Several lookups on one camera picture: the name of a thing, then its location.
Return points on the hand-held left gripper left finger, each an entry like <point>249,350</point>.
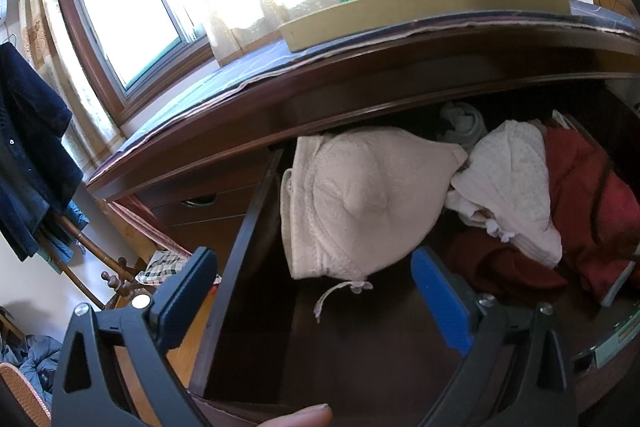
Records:
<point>182,307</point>

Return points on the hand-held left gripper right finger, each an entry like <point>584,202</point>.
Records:
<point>440,302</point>

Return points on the wide wooden desk drawer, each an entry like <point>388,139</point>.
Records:
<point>350,347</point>

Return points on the beige cardboard tray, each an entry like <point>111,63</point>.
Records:
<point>425,4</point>

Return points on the beige lace bra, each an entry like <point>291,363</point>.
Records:
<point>360,207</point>

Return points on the white dotted underwear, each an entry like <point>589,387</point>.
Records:
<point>515,172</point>

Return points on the grey socks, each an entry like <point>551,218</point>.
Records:
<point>465,127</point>

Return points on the bright red garment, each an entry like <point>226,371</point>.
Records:
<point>590,197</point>

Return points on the small wooden desk drawer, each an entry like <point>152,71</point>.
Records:
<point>215,237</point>
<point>225,187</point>

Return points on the person's left hand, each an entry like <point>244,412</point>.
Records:
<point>300,418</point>

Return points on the checked fabric bag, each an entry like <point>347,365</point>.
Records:
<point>167,264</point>

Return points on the dark red garment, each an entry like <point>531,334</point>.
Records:
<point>495,262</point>

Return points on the pink striped hanging cloth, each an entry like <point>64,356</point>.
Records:
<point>150,232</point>

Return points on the wooden coat rack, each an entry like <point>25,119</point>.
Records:
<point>90,252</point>

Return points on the teal blue hanging garment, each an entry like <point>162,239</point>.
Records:
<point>75,219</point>

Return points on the grey blue padded jacket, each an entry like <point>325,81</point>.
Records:
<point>35,357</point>

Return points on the pale blue flat packet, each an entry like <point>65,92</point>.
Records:
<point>617,282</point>

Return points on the pink woven slipper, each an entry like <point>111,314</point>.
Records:
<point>22,387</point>

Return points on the dark wooden desk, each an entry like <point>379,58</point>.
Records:
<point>350,72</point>

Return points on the dark hanging jacket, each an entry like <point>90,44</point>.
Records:
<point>30,147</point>

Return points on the blue checked tablecloth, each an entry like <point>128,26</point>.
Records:
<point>210,87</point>

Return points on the beige patterned side curtain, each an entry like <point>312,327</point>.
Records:
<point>65,72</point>

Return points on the wood framed window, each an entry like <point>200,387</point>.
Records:
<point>125,7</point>

